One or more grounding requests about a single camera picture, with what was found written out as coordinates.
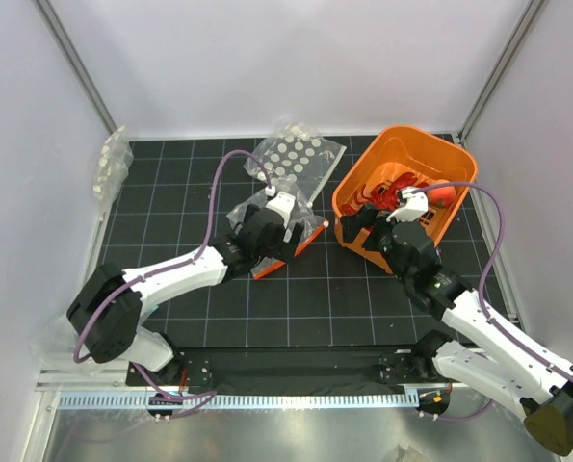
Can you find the blue zip clear bag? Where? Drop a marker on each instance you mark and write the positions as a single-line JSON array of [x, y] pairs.
[[53, 348]]

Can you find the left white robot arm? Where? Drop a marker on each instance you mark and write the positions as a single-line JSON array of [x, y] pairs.
[[109, 312]]

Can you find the orange plastic basket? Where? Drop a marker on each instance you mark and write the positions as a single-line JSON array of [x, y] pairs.
[[396, 150]]

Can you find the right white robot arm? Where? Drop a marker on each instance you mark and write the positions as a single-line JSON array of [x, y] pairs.
[[528, 379]]

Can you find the clear bag at wall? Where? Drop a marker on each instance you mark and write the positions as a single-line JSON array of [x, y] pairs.
[[113, 166]]

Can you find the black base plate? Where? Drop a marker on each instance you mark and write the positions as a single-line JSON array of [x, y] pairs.
[[303, 371]]

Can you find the white dotted zip bag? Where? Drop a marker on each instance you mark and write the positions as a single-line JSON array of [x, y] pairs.
[[296, 154]]

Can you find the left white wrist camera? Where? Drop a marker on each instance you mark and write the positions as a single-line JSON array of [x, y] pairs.
[[283, 204]]

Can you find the orange zip top bag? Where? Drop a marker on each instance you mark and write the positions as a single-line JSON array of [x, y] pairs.
[[314, 225]]

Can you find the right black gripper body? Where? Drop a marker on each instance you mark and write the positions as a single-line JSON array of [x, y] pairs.
[[380, 236]]

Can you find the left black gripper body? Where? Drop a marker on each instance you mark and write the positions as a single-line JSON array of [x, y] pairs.
[[276, 249]]

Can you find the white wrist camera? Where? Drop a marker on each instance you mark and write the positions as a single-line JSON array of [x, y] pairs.
[[413, 204], [283, 204]]

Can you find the red toy lobster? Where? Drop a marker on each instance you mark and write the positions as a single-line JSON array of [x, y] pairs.
[[383, 195]]

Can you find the slotted cable duct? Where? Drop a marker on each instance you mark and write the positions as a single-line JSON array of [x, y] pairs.
[[145, 400]]

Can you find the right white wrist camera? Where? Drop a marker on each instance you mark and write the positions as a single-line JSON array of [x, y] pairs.
[[413, 204]]

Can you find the toy peach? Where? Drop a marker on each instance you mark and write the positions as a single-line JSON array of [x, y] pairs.
[[443, 196]]

